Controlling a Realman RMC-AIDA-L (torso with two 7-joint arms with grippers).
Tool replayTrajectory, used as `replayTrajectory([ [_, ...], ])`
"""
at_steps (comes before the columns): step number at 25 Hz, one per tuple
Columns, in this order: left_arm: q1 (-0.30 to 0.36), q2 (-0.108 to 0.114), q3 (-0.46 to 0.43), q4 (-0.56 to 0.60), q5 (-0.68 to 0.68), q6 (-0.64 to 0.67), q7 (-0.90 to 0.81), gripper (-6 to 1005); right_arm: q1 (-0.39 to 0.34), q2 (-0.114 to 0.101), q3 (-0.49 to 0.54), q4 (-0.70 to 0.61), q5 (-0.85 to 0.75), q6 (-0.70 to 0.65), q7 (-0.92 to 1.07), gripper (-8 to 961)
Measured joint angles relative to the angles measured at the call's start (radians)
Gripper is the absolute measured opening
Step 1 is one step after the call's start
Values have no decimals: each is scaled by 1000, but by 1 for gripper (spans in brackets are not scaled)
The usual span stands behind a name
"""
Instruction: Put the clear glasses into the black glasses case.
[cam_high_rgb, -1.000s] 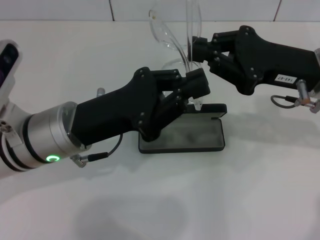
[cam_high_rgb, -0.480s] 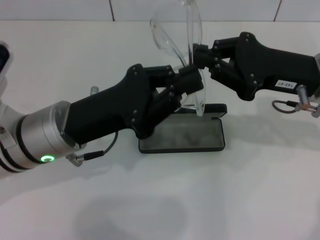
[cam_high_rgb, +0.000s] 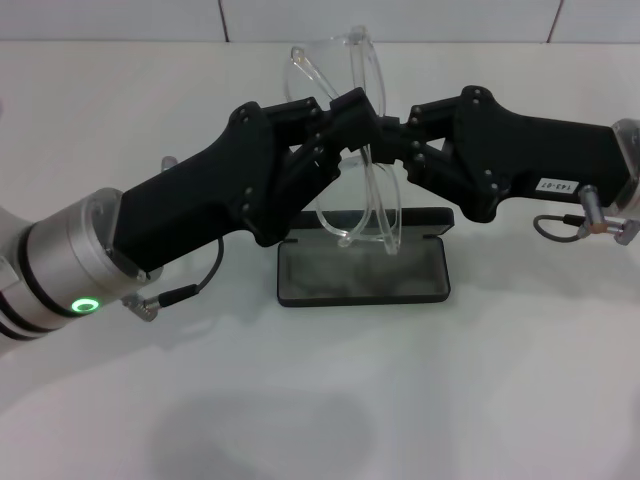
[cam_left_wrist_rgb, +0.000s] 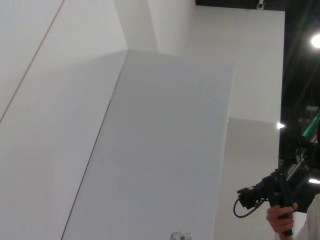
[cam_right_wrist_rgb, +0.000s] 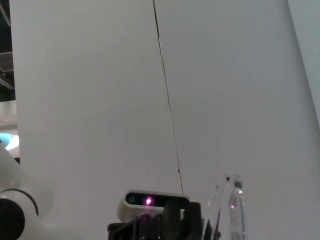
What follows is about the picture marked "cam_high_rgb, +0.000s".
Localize silver cable plug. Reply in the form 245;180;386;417
577;184;640;247
121;293;157;324

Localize silver right cable plug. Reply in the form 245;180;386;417
577;184;640;247

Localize black glasses case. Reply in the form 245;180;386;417
276;207;455;308

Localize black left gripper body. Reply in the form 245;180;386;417
106;101;297;280

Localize grey right gripper cable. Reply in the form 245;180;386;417
532;213;585;246

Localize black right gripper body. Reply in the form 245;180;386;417
443;84;630;222

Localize dark left gripper cable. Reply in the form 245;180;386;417
143;234;225;308

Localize clear plastic glasses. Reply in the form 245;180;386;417
282;25;404;257

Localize silver left cable plug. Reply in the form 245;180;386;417
121;293;157;324

